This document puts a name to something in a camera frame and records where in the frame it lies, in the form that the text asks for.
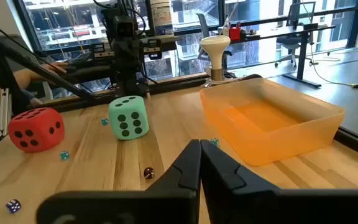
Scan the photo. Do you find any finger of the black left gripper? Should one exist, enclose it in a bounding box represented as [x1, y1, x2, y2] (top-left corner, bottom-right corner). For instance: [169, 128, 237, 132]
[115, 39, 129, 74]
[128, 39, 142, 74]

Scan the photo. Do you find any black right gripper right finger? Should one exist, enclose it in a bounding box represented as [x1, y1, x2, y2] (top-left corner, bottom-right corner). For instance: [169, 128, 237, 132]
[200, 139, 358, 224]

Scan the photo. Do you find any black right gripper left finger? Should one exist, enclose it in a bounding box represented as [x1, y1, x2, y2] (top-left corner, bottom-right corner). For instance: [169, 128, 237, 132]
[35, 139, 202, 224]

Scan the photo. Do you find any large green foam die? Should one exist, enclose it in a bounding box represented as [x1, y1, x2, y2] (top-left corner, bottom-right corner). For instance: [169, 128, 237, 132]
[108, 95, 150, 141]

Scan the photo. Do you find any orange translucent plastic bin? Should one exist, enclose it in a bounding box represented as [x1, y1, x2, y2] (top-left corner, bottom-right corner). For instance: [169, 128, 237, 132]
[200, 77, 346, 167]

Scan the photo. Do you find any large red foam die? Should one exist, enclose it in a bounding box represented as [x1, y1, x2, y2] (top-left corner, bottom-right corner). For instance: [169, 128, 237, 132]
[7, 107, 65, 153]

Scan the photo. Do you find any small blue die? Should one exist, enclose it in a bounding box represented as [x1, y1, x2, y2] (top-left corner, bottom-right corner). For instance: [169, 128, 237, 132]
[6, 199, 22, 214]

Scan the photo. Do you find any white bottle blue label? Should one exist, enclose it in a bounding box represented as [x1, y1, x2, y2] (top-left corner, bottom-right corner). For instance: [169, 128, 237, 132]
[149, 0, 174, 35]

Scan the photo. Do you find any white mushroom table lamp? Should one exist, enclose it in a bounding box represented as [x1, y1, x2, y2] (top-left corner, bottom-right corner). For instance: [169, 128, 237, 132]
[200, 35, 232, 87]

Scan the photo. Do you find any red pen cup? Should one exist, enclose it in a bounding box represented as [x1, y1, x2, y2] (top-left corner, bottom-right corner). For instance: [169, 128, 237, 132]
[228, 26, 242, 42]

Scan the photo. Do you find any black standing desk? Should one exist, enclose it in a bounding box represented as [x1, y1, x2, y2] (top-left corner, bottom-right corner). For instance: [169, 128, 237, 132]
[228, 24, 337, 90]

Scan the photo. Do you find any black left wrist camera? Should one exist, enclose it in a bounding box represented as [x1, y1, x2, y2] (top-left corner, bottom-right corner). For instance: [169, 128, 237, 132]
[113, 14, 139, 40]

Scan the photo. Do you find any black window frame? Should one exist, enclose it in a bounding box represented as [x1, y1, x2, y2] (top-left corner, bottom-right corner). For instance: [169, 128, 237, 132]
[12, 0, 358, 63]

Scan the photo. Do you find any silver aluminium bracket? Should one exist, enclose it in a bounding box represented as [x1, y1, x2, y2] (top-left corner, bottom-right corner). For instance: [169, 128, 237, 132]
[0, 88, 12, 138]

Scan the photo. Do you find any white floor cable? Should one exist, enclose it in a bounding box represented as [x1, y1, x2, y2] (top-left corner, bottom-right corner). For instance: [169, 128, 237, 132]
[300, 0, 358, 91]

